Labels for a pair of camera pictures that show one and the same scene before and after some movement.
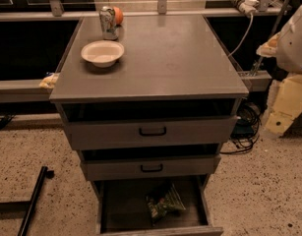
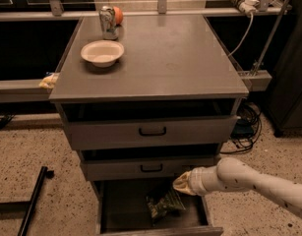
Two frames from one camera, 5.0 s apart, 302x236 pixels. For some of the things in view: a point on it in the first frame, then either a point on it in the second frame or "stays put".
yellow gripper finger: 291,99 to 182,183
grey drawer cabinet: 149,101 stays put
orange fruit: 118,15 stays put
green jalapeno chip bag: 159,207 stays put
